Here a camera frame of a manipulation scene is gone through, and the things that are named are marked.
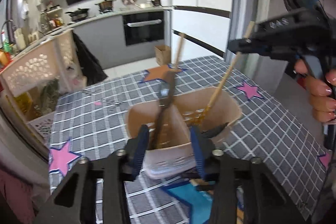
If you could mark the bronze stockpot on stove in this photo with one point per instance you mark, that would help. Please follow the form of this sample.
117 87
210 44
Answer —
105 6

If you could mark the black hanging bag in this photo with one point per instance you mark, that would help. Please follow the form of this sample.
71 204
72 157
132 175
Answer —
89 64

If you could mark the cardboard box on floor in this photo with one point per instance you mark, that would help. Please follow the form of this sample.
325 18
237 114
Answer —
162 54

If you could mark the grey checked tablecloth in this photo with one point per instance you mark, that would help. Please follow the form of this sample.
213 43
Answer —
93 124

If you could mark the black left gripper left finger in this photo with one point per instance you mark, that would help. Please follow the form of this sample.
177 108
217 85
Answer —
135 153

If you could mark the beige plastic utensil caddy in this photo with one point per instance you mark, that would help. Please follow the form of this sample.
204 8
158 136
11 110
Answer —
175 154

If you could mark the wooden spatula stick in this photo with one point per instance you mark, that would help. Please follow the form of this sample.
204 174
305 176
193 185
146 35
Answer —
178 52

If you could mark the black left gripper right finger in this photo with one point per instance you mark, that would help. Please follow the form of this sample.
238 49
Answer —
203 153

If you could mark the white refrigerator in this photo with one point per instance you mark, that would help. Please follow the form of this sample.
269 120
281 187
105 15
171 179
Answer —
205 25

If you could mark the black built-in oven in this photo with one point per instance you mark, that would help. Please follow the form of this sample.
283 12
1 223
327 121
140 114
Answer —
143 27

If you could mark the black wok on stove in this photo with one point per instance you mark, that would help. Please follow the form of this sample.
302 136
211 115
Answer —
78 15

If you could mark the beige perforated storage rack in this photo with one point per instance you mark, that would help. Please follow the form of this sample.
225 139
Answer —
35 80

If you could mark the person right hand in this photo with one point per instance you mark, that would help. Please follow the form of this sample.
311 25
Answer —
323 106

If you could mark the round wooden handled utensil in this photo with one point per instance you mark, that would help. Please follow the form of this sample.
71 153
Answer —
198 121

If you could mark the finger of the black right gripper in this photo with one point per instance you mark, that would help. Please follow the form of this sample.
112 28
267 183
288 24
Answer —
247 46

